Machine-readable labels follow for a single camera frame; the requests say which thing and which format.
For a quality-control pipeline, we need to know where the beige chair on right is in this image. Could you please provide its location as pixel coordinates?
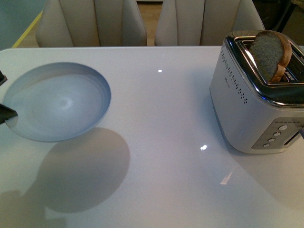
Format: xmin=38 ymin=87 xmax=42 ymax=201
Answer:
xmin=155 ymin=0 xmax=264 ymax=46

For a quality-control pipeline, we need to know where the light blue round plate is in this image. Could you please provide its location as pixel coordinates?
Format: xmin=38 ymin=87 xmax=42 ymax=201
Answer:
xmin=3 ymin=62 xmax=111 ymax=142

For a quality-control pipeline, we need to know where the brown-crusted bread slice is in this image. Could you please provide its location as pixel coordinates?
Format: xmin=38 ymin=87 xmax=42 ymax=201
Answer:
xmin=249 ymin=30 xmax=292 ymax=84

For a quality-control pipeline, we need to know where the white chrome toaster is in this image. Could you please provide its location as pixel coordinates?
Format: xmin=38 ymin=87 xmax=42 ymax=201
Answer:
xmin=210 ymin=30 xmax=304 ymax=154

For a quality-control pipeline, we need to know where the beige chair on left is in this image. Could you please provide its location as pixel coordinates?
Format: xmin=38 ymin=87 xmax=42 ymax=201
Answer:
xmin=36 ymin=0 xmax=147 ymax=48

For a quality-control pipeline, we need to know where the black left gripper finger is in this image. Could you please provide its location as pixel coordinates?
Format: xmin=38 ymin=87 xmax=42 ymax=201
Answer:
xmin=0 ymin=104 xmax=18 ymax=124
xmin=0 ymin=71 xmax=7 ymax=85

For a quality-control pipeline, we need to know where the beige chair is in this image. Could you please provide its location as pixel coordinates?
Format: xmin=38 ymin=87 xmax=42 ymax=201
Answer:
xmin=36 ymin=0 xmax=147 ymax=48
xmin=155 ymin=0 xmax=264 ymax=46

